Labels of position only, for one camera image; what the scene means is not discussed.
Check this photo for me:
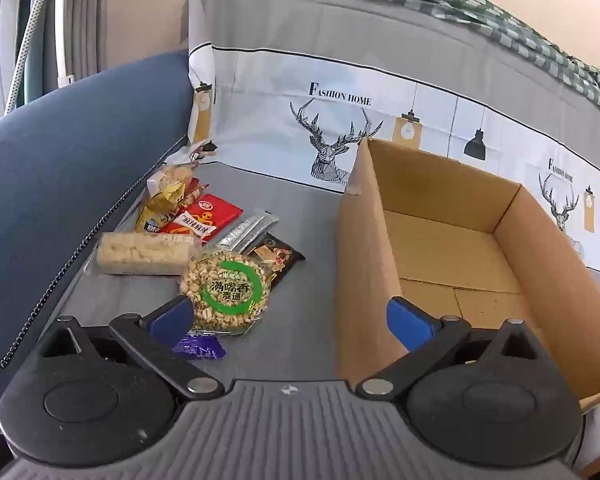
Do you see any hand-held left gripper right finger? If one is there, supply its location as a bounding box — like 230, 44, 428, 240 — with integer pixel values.
355, 297, 538, 402

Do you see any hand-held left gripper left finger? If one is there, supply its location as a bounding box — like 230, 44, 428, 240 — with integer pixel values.
37, 296, 226, 403

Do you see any purple candy packet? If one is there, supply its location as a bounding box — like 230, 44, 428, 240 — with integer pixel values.
172, 332, 227, 362

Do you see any round puffed grain cake packet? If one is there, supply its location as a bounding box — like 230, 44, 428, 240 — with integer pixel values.
179, 249, 273, 336

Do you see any puffed rice bar clear wrapper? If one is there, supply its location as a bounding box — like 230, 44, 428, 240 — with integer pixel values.
84, 231, 196, 277

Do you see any gold snack packet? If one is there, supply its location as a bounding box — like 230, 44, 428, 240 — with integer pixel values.
134, 178, 187, 234

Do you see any silver stick packet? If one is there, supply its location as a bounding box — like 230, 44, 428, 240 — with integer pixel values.
214, 211, 281, 252

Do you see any dark brown cracker packet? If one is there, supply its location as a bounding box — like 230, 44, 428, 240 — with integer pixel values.
246, 233, 307, 288

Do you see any small red yellow snack packet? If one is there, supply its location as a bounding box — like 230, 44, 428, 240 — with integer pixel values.
177, 177, 206, 208

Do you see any cardboard box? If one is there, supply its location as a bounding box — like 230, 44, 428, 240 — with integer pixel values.
335, 137, 600, 413

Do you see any grey sofa seat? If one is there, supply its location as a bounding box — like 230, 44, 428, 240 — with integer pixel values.
55, 160, 600, 391

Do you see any small white printed packet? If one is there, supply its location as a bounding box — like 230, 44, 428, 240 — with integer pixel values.
166, 135, 220, 166

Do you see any blue sofa cushion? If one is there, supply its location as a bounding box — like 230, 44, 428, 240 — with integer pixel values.
0, 50, 193, 406

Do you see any deer print bed sheet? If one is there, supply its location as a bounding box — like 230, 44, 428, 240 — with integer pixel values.
186, 0, 600, 276

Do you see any speckled pole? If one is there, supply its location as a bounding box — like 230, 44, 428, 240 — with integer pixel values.
4, 0, 49, 117

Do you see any grey curtain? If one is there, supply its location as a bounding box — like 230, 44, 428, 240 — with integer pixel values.
55, 0, 112, 81

